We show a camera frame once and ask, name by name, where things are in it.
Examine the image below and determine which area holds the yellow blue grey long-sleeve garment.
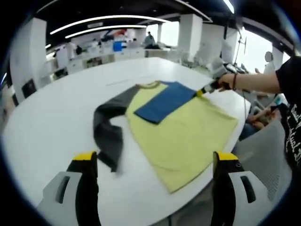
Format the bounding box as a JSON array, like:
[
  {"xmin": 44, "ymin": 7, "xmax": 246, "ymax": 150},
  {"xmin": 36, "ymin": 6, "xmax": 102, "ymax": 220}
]
[{"xmin": 93, "ymin": 80, "xmax": 238, "ymax": 194}]

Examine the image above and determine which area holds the long curved ceiling light strip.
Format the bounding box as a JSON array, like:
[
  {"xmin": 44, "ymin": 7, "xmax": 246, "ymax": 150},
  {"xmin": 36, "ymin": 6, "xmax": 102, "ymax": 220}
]
[
  {"xmin": 65, "ymin": 24, "xmax": 146, "ymax": 39},
  {"xmin": 49, "ymin": 15, "xmax": 172, "ymax": 35}
]

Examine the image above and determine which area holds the white low cabinet row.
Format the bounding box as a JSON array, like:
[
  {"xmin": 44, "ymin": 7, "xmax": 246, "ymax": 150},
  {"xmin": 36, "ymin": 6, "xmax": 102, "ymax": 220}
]
[{"xmin": 67, "ymin": 48, "xmax": 145, "ymax": 73}]

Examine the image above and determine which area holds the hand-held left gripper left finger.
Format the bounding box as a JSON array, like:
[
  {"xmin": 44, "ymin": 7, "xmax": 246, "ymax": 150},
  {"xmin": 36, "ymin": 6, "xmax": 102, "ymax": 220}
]
[{"xmin": 37, "ymin": 152, "xmax": 102, "ymax": 226}]

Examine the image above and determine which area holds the white cabinet unit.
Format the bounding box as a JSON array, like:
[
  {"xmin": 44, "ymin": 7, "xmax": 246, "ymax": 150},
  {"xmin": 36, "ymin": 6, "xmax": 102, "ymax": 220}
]
[{"xmin": 56, "ymin": 47, "xmax": 69, "ymax": 68}]

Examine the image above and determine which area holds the thin template tape line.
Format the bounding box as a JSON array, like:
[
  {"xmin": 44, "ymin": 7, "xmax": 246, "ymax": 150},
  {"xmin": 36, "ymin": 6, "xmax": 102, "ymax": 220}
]
[{"xmin": 107, "ymin": 79, "xmax": 135, "ymax": 86}]

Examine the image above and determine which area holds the person's right hand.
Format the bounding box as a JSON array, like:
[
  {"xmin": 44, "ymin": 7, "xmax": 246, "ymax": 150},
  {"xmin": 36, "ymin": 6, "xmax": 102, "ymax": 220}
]
[{"xmin": 216, "ymin": 73, "xmax": 236, "ymax": 92}]

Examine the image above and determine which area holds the grey mesh office chair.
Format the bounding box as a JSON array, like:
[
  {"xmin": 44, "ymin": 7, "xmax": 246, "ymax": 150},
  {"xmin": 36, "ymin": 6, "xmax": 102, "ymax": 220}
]
[{"xmin": 235, "ymin": 120, "xmax": 294, "ymax": 203}]

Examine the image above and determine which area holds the black chair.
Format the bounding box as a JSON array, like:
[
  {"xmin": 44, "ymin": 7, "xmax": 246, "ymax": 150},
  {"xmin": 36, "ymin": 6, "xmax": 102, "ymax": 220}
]
[{"xmin": 21, "ymin": 79, "xmax": 37, "ymax": 98}]

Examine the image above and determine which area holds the straight ceiling light strip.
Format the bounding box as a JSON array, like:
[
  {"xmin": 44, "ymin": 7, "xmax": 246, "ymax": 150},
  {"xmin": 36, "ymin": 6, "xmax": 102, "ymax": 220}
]
[{"xmin": 222, "ymin": 0, "xmax": 235, "ymax": 14}]

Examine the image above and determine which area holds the black light stand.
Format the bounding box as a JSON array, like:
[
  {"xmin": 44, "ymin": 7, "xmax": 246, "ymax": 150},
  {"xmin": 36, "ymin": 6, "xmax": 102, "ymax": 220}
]
[{"xmin": 235, "ymin": 28, "xmax": 246, "ymax": 69}]

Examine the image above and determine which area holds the person in black shirt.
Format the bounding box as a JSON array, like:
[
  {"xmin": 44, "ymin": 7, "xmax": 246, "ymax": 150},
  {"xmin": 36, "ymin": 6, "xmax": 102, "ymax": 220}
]
[{"xmin": 275, "ymin": 56, "xmax": 301, "ymax": 170}]

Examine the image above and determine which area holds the white monitor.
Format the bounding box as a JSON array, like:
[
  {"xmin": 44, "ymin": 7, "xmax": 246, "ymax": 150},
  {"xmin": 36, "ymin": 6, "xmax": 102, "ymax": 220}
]
[{"xmin": 221, "ymin": 39, "xmax": 236, "ymax": 64}]

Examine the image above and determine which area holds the black adjustable desk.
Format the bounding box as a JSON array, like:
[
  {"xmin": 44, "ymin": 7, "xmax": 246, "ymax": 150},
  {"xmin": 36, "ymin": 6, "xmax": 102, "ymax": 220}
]
[{"xmin": 224, "ymin": 62, "xmax": 247, "ymax": 75}]

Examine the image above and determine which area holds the white square pillar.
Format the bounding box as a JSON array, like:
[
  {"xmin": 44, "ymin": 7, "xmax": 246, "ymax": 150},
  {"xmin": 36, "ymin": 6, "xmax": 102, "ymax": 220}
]
[
  {"xmin": 178, "ymin": 13, "xmax": 203, "ymax": 64},
  {"xmin": 9, "ymin": 17, "xmax": 48, "ymax": 97}
]

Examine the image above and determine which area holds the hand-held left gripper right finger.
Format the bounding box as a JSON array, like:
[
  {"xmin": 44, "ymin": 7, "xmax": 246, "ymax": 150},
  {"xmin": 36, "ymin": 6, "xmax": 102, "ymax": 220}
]
[{"xmin": 211, "ymin": 151, "xmax": 273, "ymax": 226}]

